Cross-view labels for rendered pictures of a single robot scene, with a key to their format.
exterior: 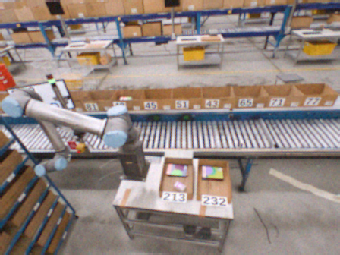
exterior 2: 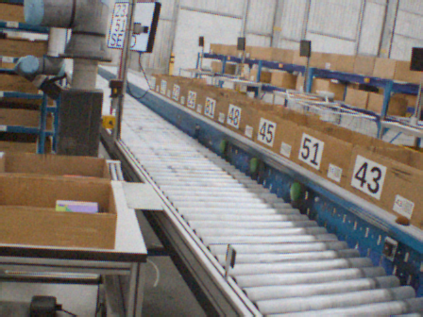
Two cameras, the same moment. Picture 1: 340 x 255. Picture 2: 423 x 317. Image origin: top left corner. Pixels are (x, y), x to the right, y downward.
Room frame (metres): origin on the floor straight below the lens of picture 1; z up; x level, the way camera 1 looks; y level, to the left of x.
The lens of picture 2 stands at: (0.80, -1.63, 1.28)
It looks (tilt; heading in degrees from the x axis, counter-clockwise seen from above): 13 degrees down; 62
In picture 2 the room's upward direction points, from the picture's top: 8 degrees clockwise
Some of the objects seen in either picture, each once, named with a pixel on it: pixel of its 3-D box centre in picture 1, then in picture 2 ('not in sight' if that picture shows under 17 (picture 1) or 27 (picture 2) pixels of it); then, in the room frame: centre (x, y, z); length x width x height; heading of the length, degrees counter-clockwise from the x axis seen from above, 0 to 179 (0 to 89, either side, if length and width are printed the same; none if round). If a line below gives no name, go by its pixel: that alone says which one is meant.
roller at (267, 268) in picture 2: (228, 134); (302, 269); (1.65, -0.68, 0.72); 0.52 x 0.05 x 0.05; 174
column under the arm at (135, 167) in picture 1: (133, 158); (79, 125); (1.21, 0.37, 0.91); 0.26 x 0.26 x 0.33; 78
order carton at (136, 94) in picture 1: (129, 99); (264, 122); (2.24, 0.53, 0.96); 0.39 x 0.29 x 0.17; 84
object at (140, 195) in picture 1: (174, 181); (49, 192); (1.04, 0.00, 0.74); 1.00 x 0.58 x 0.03; 78
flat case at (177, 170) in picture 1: (177, 170); not in sight; (1.14, -0.03, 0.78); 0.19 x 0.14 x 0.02; 76
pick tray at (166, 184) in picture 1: (177, 177); (53, 177); (1.05, -0.03, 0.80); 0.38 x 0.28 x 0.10; 170
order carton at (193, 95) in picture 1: (187, 98); (348, 157); (2.15, -0.25, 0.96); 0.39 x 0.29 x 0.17; 84
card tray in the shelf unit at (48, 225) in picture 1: (37, 221); not in sight; (0.94, 1.42, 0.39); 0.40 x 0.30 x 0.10; 174
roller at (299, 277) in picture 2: (233, 134); (313, 279); (1.64, -0.74, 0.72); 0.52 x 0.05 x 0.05; 174
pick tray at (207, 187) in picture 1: (212, 180); (47, 209); (0.99, -0.34, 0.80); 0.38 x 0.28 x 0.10; 168
